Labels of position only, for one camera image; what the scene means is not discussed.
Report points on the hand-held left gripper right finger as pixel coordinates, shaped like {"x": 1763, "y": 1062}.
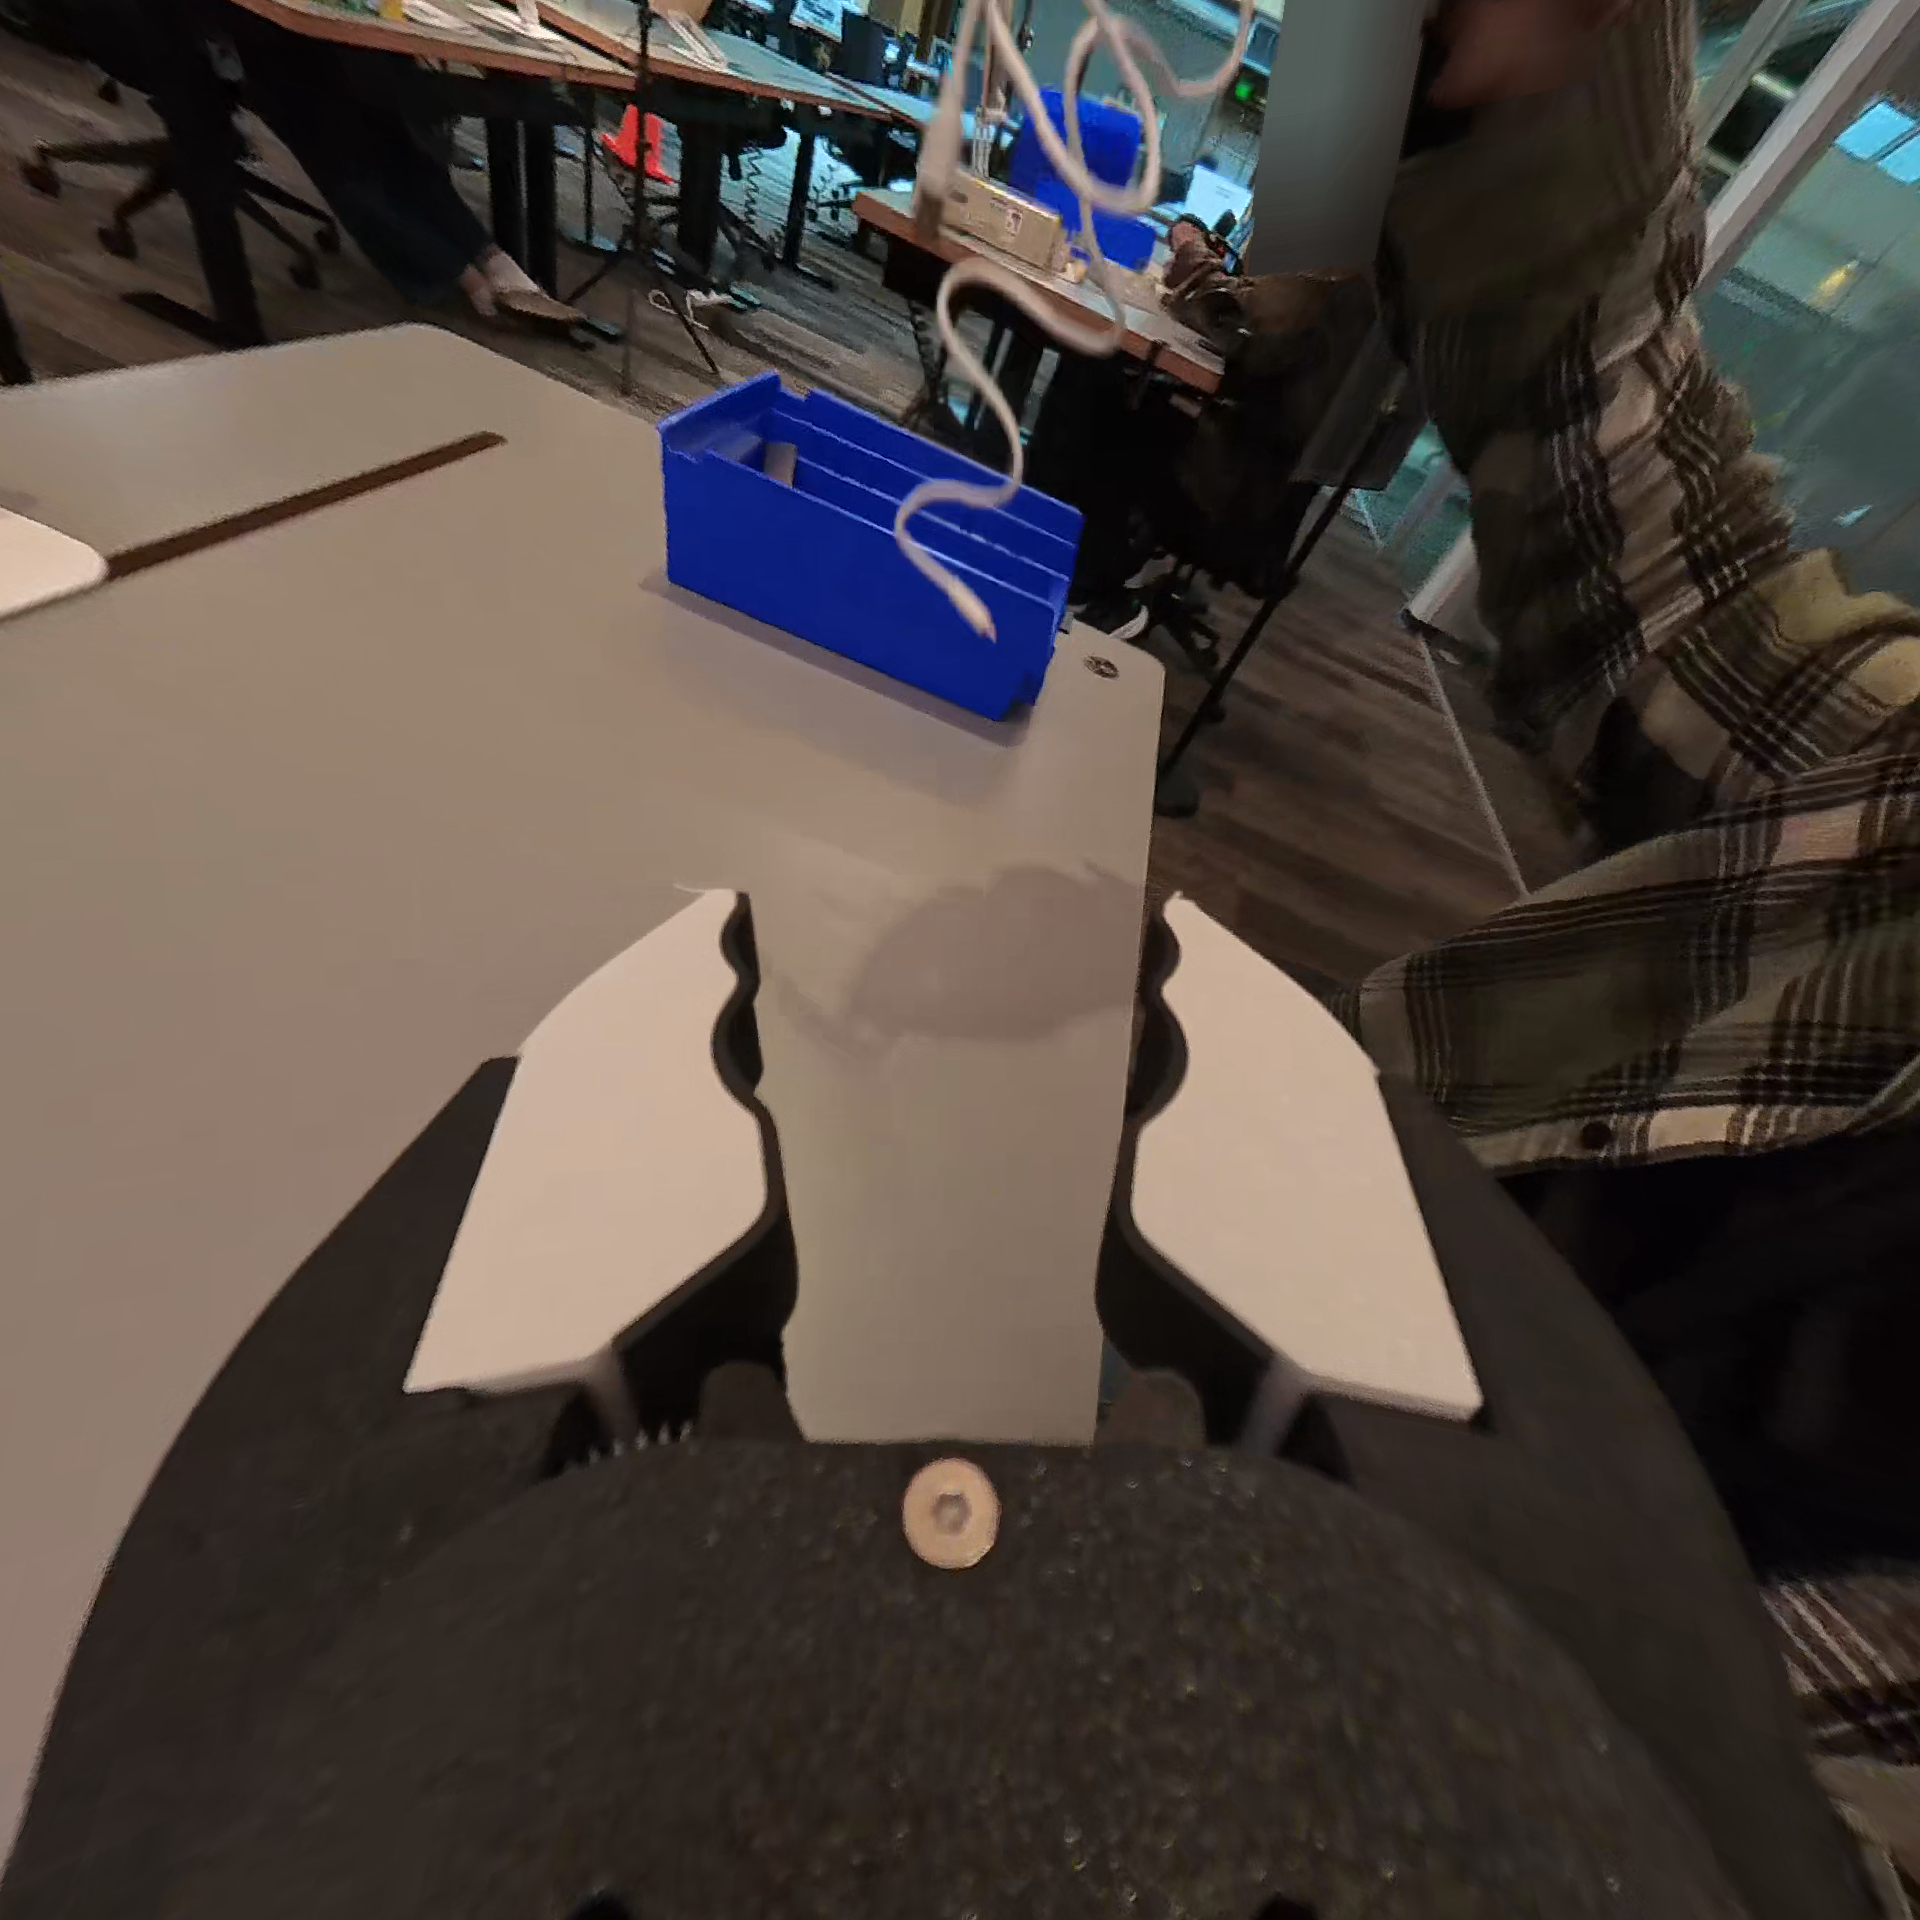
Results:
{"x": 1289, "y": 1201}

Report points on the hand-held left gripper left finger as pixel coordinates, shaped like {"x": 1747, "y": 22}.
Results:
{"x": 599, "y": 1184}

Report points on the blue plastic bin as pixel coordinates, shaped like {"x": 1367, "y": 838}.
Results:
{"x": 840, "y": 555}

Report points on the person's right forearm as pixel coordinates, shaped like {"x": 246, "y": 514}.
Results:
{"x": 1576, "y": 376}

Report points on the black tripod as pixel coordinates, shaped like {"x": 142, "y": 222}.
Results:
{"x": 1299, "y": 570}
{"x": 645, "y": 253}

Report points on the wooden-edged desk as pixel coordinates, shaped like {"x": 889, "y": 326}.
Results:
{"x": 1155, "y": 323}

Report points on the white power strip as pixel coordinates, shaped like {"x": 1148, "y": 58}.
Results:
{"x": 699, "y": 299}

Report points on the cardboard box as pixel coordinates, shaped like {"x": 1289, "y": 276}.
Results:
{"x": 1004, "y": 218}

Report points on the orange traffic cone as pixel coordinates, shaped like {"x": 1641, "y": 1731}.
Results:
{"x": 638, "y": 141}

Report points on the blue storage crate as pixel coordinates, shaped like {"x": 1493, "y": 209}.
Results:
{"x": 1096, "y": 148}

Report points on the black office chair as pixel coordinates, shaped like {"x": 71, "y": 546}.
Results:
{"x": 182, "y": 136}

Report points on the long grey desk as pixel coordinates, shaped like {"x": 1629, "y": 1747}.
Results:
{"x": 495, "y": 37}

